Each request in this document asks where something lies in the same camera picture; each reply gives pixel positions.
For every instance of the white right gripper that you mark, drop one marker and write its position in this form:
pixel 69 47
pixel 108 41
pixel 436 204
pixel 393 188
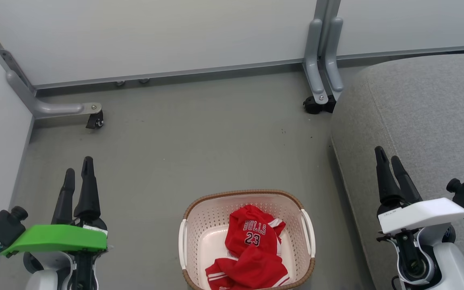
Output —
pixel 421 213

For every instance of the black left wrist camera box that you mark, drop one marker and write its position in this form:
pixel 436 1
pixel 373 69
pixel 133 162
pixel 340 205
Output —
pixel 3 227

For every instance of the cream laundry basket brown rim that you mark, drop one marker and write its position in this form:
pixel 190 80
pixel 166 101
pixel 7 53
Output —
pixel 204 245

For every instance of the black double caster wheel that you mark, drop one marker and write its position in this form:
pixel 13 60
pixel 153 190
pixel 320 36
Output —
pixel 316 105

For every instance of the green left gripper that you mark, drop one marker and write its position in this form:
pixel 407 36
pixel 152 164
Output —
pixel 59 238

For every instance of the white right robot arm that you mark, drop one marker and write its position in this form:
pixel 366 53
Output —
pixel 437 262

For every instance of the upright grey partition foot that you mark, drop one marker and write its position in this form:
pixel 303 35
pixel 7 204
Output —
pixel 313 60
pixel 332 56

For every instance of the long grey partition foot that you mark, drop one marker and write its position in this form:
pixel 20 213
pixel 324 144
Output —
pixel 50 108

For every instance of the red shorts white stripes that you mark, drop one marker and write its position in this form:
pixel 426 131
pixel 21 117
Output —
pixel 252 272

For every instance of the grey fabric sofa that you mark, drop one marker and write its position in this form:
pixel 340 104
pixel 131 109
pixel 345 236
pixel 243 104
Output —
pixel 425 121

